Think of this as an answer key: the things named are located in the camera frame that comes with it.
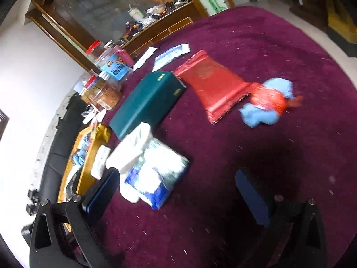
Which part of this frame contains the light blue cloth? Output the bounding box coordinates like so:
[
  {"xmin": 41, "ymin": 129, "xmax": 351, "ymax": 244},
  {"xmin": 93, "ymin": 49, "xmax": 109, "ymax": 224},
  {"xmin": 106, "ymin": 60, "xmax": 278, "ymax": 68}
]
[{"xmin": 239, "ymin": 77, "xmax": 295, "ymax": 129}]

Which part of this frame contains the red foil packet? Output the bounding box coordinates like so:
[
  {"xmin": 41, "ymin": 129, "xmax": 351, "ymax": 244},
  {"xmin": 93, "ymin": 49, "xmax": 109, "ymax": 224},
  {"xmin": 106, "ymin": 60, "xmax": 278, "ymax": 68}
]
[{"xmin": 173, "ymin": 50, "xmax": 255, "ymax": 126}]

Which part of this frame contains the red plastic bag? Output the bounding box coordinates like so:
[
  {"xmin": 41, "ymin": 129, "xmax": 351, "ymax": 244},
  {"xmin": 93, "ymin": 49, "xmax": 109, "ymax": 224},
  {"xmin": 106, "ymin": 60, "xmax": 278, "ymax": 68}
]
[{"xmin": 249, "ymin": 85, "xmax": 304, "ymax": 112}]

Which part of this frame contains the purple tablecloth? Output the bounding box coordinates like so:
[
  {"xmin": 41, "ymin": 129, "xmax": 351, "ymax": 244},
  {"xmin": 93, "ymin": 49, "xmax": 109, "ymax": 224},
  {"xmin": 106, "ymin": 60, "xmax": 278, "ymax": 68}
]
[{"xmin": 56, "ymin": 6, "xmax": 357, "ymax": 268}]

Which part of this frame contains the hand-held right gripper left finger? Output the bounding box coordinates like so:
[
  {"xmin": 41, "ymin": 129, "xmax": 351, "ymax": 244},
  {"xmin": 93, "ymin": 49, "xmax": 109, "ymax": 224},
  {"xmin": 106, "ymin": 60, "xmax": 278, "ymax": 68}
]
[{"xmin": 29, "ymin": 167, "xmax": 121, "ymax": 268}]

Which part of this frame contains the patterned white tissue pack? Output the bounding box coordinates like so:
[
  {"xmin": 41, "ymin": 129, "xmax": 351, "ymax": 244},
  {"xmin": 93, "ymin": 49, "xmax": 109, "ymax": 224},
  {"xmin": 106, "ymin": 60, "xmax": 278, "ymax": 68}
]
[{"xmin": 91, "ymin": 144, "xmax": 112, "ymax": 179}]

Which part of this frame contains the white printed sachet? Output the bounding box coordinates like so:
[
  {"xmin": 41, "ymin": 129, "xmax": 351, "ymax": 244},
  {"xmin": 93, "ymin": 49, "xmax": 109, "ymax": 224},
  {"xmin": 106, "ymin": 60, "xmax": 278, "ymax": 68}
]
[{"xmin": 132, "ymin": 46, "xmax": 158, "ymax": 71}]

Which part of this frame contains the gold tray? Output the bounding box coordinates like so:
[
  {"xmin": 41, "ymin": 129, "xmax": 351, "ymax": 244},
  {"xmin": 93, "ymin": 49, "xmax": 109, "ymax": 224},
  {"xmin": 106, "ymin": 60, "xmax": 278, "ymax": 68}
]
[{"xmin": 57, "ymin": 123, "xmax": 112, "ymax": 204}]

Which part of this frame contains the white blue flat packet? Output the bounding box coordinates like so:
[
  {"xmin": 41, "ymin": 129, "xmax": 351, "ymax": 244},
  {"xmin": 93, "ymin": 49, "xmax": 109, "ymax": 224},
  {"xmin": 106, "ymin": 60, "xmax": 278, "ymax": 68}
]
[{"xmin": 152, "ymin": 43, "xmax": 191, "ymax": 71}]

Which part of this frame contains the blue white tissue pack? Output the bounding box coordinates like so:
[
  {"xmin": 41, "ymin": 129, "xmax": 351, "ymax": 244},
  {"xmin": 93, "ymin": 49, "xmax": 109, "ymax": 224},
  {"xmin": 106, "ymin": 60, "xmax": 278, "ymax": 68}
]
[{"xmin": 124, "ymin": 139, "xmax": 190, "ymax": 210}]

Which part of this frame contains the white towel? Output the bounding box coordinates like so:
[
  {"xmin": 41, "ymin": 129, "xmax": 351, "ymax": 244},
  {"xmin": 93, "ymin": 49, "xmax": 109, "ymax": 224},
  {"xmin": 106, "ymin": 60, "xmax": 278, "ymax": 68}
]
[{"xmin": 105, "ymin": 122, "xmax": 155, "ymax": 204}]

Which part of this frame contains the gold pillar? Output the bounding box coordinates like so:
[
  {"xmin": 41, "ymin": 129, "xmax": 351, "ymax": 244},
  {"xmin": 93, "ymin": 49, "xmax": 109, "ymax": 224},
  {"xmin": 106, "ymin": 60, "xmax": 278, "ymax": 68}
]
[{"xmin": 326, "ymin": 0, "xmax": 357, "ymax": 59}]

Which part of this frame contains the white jug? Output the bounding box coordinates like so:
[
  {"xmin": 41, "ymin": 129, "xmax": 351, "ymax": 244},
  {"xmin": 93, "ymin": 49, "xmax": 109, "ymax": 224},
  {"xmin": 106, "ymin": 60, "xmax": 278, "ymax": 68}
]
[{"xmin": 128, "ymin": 4, "xmax": 145, "ymax": 23}]

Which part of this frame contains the etched glass partition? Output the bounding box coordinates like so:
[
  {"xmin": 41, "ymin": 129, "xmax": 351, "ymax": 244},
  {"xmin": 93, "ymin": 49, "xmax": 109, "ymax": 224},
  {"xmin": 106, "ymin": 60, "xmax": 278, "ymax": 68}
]
[{"xmin": 25, "ymin": 0, "xmax": 207, "ymax": 73}]

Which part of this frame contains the brown label clear jar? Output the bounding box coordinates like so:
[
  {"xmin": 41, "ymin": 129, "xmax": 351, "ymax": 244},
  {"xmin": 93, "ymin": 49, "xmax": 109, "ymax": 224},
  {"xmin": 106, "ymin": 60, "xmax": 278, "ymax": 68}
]
[{"xmin": 89, "ymin": 81, "xmax": 123, "ymax": 111}]

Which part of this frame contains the pink white cup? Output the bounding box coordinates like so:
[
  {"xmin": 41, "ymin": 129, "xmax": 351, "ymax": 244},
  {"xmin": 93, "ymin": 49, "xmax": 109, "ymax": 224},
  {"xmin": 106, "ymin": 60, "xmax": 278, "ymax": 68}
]
[{"xmin": 113, "ymin": 48, "xmax": 134, "ymax": 65}]

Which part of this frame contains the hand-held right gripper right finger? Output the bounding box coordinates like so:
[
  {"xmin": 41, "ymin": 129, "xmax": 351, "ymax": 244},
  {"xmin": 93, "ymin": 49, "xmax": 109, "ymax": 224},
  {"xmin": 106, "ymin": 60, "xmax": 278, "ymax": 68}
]
[{"xmin": 236, "ymin": 169, "xmax": 328, "ymax": 268}]

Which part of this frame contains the tall clear jar red lid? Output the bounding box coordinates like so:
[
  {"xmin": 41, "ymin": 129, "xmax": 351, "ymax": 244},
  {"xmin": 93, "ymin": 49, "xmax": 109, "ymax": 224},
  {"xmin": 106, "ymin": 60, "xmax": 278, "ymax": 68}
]
[{"xmin": 85, "ymin": 40, "xmax": 104, "ymax": 63}]

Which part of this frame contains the clear jar blue label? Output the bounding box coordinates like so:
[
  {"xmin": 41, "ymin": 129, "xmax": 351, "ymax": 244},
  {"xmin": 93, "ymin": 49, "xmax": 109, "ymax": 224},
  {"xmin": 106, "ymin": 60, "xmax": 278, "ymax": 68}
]
[{"xmin": 94, "ymin": 47, "xmax": 135, "ymax": 84}]

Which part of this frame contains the clear plastic bag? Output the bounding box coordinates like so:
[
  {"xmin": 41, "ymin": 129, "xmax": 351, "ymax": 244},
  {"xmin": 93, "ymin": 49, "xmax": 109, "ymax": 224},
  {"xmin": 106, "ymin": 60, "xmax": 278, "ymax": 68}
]
[{"xmin": 82, "ymin": 105, "xmax": 101, "ymax": 125}]

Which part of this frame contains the dark green box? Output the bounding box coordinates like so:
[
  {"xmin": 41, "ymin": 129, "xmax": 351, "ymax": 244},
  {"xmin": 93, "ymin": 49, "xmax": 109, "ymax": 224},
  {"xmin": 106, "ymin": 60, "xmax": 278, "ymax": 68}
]
[{"xmin": 109, "ymin": 71, "xmax": 187, "ymax": 140}]

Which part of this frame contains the red lid gold jar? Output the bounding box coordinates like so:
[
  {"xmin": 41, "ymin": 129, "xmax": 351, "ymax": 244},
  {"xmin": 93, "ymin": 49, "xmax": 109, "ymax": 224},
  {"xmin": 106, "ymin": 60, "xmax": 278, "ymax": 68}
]
[{"xmin": 79, "ymin": 74, "xmax": 101, "ymax": 101}]

